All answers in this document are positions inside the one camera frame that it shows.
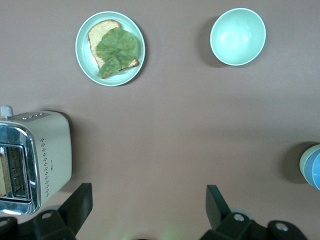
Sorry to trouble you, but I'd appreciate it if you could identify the cream and chrome toaster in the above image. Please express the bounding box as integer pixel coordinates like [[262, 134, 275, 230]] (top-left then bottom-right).
[[0, 105, 73, 216]]

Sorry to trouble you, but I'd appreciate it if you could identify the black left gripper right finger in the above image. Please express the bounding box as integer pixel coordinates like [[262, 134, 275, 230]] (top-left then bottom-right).
[[202, 184, 256, 240]]

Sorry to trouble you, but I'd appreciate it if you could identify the pale green plate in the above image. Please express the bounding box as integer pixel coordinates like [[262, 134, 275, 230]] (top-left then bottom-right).
[[75, 11, 146, 87]]

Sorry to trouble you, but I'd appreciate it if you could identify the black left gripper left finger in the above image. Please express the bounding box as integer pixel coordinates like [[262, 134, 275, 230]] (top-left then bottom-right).
[[32, 182, 93, 240]]

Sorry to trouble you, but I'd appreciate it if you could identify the light brown bread slice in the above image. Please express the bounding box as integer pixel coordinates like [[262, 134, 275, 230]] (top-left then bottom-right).
[[87, 19, 140, 80]]

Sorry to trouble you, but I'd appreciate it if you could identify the green lettuce leaf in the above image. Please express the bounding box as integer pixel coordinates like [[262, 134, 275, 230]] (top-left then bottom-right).
[[96, 26, 139, 79]]

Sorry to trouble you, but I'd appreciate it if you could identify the pale green bowl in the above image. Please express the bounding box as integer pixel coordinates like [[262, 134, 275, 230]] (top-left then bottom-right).
[[299, 144, 320, 182], [209, 7, 267, 67]]

